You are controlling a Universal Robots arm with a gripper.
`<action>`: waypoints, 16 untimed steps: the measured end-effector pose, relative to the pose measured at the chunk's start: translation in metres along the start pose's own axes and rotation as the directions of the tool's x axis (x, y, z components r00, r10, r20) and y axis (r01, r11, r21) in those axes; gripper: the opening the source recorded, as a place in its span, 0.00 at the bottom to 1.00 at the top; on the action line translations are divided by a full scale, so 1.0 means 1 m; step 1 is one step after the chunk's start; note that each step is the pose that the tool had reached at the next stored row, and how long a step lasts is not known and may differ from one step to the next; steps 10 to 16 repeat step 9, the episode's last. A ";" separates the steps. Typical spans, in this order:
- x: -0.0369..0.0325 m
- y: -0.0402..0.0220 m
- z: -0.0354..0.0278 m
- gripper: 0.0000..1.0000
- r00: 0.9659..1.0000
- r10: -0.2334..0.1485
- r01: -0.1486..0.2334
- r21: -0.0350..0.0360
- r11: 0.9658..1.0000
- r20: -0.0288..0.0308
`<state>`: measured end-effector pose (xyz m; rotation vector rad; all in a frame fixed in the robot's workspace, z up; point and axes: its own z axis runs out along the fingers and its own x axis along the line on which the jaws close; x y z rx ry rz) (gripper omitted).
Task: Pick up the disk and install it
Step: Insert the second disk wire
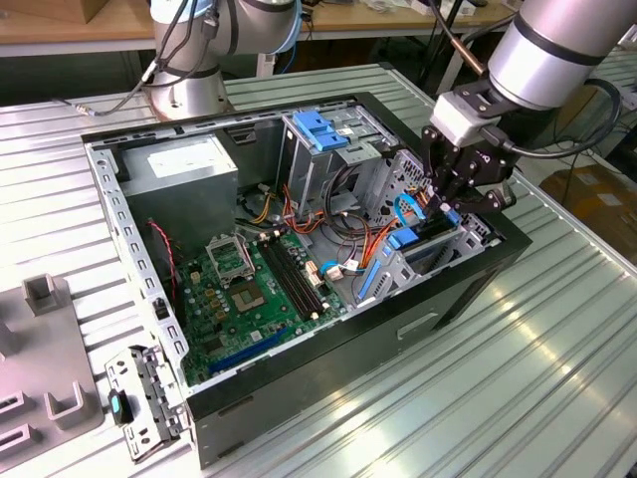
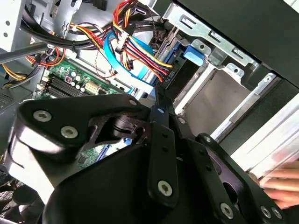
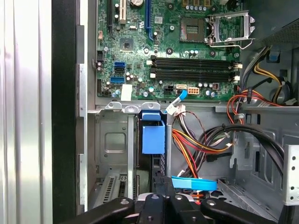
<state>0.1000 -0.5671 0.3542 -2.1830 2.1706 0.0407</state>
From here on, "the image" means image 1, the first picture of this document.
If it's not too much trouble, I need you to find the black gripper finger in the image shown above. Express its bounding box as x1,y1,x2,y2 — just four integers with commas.
446,187,503,216
421,125,453,211

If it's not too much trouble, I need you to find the blue data wire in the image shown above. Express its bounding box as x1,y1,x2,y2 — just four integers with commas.
318,192,428,281

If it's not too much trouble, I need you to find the hard disk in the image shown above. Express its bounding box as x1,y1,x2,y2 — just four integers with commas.
356,207,463,304

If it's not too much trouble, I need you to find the red yellow power wire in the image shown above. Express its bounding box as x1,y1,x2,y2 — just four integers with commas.
362,183,452,273

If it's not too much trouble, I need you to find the grey metal disk bay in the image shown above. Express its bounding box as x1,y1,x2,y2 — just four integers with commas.
355,148,499,308

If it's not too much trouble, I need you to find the black stand pole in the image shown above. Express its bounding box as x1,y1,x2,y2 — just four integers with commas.
420,9,462,97

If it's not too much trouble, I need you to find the brown cardboard box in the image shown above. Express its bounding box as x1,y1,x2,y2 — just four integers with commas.
539,167,637,263

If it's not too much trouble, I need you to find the blue plastic drive latch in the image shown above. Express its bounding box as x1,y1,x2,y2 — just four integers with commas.
292,110,350,153

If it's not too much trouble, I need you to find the grey metal drive cage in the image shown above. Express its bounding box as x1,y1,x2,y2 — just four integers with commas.
276,102,399,220

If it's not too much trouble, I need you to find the black RAM slot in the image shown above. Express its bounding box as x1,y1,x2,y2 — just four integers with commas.
272,237,321,314
265,239,316,318
257,241,310,322
279,235,327,310

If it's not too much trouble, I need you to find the black PC case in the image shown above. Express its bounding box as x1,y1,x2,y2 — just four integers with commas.
79,91,533,472

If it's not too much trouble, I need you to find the metal socket cover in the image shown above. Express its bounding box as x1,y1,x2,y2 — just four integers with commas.
204,233,258,286

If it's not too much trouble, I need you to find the CPU socket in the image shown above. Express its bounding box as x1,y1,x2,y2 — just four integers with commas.
226,281,266,316

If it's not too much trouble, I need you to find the green motherboard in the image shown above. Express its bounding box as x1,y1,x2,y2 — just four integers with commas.
173,231,349,387

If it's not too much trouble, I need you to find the grey power supply unit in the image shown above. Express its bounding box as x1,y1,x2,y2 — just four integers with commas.
116,133,240,258

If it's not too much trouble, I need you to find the blue expansion slot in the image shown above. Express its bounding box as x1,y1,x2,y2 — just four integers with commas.
206,326,289,377

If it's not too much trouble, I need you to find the blue black latch tab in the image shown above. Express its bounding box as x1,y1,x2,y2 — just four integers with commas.
106,388,134,426

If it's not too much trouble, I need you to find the grey parts rack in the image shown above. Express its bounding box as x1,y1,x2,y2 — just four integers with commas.
0,272,106,472

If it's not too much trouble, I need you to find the black camera cable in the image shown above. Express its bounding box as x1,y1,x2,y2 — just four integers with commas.
480,77,624,160

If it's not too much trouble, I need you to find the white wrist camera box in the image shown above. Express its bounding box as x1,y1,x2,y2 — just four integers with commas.
430,93,495,148

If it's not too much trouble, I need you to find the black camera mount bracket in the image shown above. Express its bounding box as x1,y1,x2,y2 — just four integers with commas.
453,81,505,120

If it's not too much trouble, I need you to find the black cable bundle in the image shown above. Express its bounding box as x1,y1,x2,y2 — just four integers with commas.
325,166,369,235

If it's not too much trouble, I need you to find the wooden desk white frame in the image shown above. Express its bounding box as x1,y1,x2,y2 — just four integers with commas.
0,0,524,97

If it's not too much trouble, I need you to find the red orange wire bundle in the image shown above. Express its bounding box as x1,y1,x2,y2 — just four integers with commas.
281,183,329,238

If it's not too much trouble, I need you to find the yellow orange wire bundle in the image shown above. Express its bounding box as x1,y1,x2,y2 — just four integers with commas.
238,183,280,225

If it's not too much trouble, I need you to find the red black twisted wire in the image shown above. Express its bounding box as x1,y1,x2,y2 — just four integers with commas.
146,217,179,305

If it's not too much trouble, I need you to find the black cable with metal plug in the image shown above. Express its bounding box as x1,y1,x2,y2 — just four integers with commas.
73,0,221,120

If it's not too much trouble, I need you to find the hinged metal slot bracket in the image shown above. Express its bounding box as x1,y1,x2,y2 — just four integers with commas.
103,345,193,463

